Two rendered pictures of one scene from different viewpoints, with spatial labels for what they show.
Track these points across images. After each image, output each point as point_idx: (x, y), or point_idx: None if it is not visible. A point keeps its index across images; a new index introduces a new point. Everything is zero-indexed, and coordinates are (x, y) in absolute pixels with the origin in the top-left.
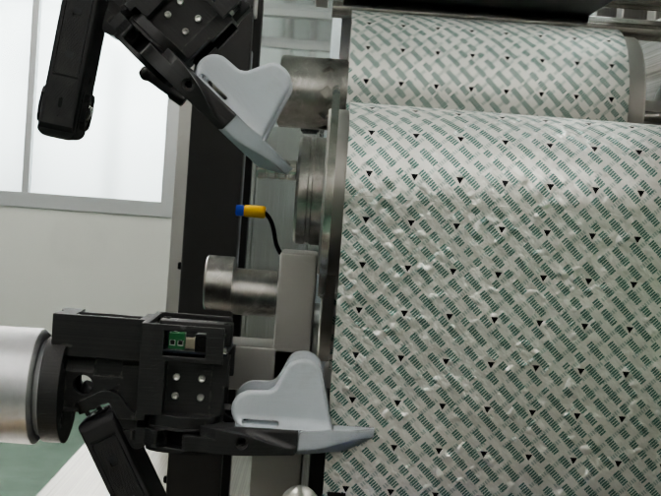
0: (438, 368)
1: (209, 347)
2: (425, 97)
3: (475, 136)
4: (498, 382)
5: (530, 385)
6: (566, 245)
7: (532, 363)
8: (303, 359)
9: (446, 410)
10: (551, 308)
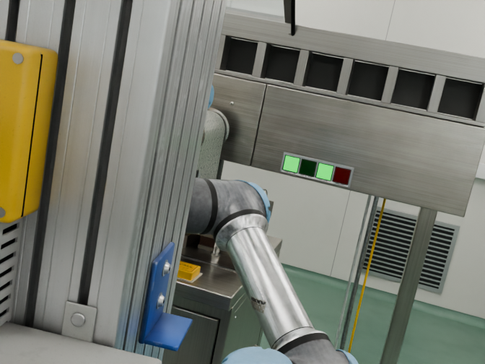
0: (203, 168)
1: (197, 174)
2: None
3: (208, 120)
4: (206, 169)
5: (208, 168)
6: (215, 141)
7: (209, 164)
8: (199, 172)
9: (202, 176)
10: (212, 153)
